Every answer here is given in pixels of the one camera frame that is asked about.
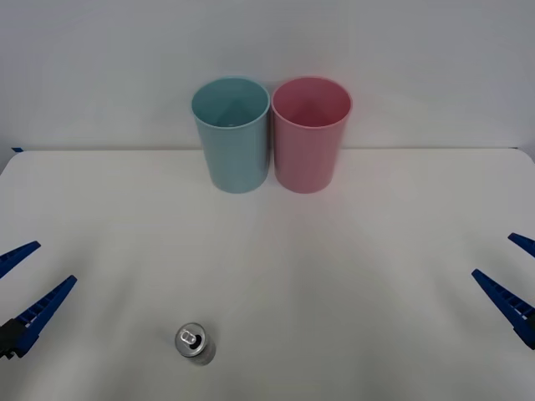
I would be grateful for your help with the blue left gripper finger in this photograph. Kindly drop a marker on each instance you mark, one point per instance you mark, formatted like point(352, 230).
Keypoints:
point(39, 311)
point(18, 254)

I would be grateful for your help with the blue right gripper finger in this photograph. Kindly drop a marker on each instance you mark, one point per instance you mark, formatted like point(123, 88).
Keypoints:
point(503, 298)
point(524, 244)

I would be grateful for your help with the black drink can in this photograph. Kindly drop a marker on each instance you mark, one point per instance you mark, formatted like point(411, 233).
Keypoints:
point(195, 342)

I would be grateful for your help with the pink plastic bin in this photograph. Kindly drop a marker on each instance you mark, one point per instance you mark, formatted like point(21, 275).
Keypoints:
point(307, 158)

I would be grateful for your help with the pale blue plastic bin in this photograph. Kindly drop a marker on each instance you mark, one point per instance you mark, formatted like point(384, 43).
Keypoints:
point(236, 158)

